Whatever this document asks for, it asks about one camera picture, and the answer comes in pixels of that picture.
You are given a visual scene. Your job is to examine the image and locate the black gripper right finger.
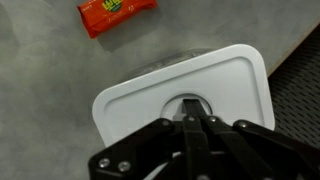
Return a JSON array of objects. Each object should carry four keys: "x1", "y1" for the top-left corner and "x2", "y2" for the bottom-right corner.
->
[{"x1": 193, "y1": 99, "x2": 320, "y2": 180}]

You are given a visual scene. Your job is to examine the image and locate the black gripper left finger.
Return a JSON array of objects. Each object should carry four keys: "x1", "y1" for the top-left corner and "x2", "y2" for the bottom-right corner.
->
[{"x1": 88, "y1": 99, "x2": 204, "y2": 180}]

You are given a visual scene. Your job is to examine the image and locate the white square container lid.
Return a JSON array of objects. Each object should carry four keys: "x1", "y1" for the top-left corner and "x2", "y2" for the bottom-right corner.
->
[{"x1": 91, "y1": 43, "x2": 276, "y2": 148}]

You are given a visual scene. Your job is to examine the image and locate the orange snack packet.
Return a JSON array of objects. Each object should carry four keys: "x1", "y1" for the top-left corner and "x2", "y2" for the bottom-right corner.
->
[{"x1": 77, "y1": 0, "x2": 158, "y2": 40}]

